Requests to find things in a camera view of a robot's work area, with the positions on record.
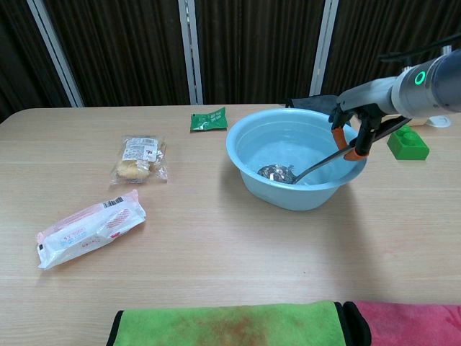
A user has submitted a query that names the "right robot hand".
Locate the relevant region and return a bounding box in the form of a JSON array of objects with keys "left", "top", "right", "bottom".
[{"left": 329, "top": 75, "right": 412, "bottom": 160}]

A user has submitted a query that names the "pink white snack packet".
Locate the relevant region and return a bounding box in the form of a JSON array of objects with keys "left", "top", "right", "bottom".
[{"left": 35, "top": 189, "right": 147, "bottom": 270}]

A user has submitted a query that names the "dark grey folded cloth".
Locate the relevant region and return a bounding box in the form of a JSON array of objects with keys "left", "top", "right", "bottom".
[{"left": 286, "top": 94, "right": 340, "bottom": 113}]

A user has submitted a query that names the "green toy building block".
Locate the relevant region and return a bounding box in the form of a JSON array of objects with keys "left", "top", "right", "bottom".
[{"left": 387, "top": 124, "right": 431, "bottom": 161}]

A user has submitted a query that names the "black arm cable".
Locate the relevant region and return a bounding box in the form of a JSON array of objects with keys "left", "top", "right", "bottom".
[{"left": 380, "top": 34, "right": 461, "bottom": 65}]

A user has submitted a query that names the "light blue bowl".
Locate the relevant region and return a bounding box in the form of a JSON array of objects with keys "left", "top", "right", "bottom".
[{"left": 225, "top": 108, "right": 369, "bottom": 212}]

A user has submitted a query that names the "pink microfibre towel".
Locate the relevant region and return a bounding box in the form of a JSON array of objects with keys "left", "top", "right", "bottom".
[{"left": 342, "top": 300, "right": 461, "bottom": 346}]

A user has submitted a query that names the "white partition post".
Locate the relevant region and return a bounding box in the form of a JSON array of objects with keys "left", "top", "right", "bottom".
[
  {"left": 178, "top": 0, "right": 205, "bottom": 105},
  {"left": 27, "top": 0, "right": 84, "bottom": 108},
  {"left": 309, "top": 0, "right": 341, "bottom": 97}
]

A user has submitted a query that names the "metal ladle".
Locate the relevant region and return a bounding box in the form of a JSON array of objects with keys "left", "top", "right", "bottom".
[{"left": 257, "top": 143, "right": 356, "bottom": 185}]

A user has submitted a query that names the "green sachet packet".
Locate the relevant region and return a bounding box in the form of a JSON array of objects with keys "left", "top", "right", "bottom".
[{"left": 189, "top": 107, "right": 228, "bottom": 133}]

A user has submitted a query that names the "green stained microfibre towel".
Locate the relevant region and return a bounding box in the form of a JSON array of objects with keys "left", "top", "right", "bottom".
[{"left": 106, "top": 300, "right": 352, "bottom": 346}]

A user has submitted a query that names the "clear wrapped pastry packet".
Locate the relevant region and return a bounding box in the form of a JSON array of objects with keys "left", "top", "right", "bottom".
[{"left": 109, "top": 134, "right": 169, "bottom": 186}]

